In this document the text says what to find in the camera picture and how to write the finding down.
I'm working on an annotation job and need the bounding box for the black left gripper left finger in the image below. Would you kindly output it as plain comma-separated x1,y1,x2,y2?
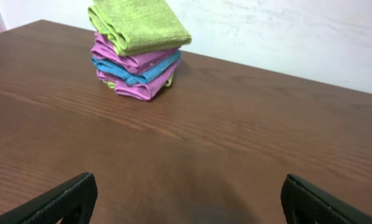
0,172,98,224

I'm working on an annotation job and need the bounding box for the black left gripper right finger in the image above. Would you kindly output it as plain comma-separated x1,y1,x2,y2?
281,174,372,224

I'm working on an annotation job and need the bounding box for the green microfiber cloth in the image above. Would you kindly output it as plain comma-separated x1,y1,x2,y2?
88,0,192,56

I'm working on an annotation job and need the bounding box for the green folded cloth in stack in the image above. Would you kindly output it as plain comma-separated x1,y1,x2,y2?
99,73,174,89

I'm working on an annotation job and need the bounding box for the purple folded cloth bottom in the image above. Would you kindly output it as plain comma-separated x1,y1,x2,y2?
96,60,181,101

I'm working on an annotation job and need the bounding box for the purple folded cloth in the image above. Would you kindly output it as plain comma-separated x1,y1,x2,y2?
91,32,179,75
96,60,181,101

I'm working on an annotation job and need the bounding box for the purple folded cloth top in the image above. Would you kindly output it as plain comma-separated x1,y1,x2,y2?
91,32,179,75

